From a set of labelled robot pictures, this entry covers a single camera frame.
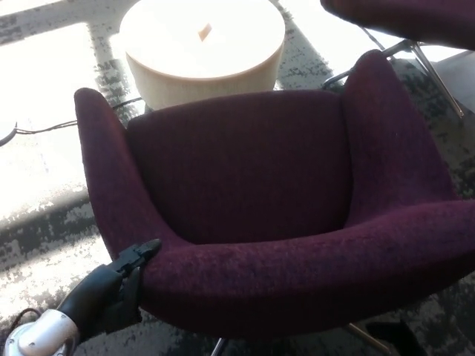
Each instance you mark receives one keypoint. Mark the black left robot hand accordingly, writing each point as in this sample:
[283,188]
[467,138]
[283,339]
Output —
[100,296]

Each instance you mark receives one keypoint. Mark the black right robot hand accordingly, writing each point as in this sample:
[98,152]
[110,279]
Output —
[393,339]

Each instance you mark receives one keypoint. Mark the purple fabric armchair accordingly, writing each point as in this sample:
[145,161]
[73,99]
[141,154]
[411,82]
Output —
[259,270]

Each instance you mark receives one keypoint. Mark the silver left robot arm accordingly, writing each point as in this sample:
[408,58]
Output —
[37,333]

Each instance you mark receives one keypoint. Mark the round white side table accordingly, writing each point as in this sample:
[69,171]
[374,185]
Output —
[200,70]

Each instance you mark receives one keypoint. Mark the small orange item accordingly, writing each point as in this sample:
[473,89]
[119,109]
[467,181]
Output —
[205,32]

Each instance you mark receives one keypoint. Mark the purple chair with metal legs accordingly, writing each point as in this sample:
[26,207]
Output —
[408,18]

